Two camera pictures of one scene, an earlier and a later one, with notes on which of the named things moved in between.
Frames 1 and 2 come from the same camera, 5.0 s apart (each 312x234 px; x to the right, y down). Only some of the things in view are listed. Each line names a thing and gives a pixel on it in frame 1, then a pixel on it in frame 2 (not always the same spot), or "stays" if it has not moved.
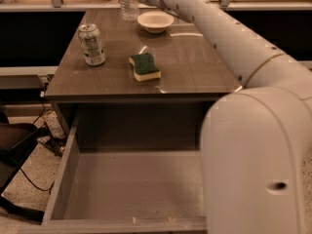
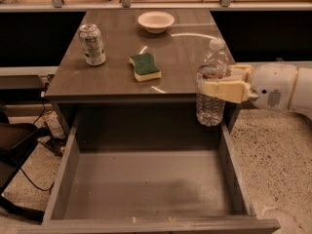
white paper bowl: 155,21 stays
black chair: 18,141 stays
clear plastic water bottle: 130,4 → 210,108
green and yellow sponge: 144,67 stays
